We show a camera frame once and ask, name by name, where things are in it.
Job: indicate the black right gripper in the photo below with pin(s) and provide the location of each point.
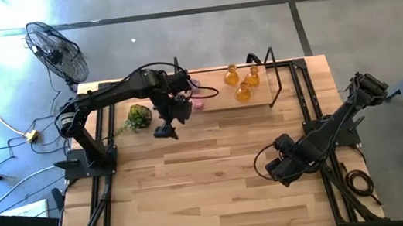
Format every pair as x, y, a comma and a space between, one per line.
288, 164

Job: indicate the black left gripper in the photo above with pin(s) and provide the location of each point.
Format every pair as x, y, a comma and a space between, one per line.
175, 110

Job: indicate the pink glass candle holder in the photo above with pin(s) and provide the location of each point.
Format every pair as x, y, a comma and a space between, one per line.
199, 106

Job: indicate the amber glass candlestick holder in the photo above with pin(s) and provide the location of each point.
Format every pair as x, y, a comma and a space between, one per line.
242, 95
252, 80
231, 79

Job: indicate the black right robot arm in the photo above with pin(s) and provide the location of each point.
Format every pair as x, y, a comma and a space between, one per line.
339, 122

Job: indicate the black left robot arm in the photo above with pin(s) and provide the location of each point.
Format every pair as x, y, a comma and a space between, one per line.
113, 93

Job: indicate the green potted succulent plant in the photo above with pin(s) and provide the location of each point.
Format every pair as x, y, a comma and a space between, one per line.
139, 116

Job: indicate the black floor fan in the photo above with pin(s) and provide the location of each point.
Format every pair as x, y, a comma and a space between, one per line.
57, 54

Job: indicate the wooden shelf with black frame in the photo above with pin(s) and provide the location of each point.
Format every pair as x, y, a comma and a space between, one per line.
219, 103

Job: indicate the black metal table frame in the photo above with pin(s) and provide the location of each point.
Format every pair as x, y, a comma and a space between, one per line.
219, 71

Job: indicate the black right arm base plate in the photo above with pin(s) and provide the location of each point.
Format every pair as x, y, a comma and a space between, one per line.
345, 141

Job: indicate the black frame hook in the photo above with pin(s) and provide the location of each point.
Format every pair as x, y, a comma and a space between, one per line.
253, 58

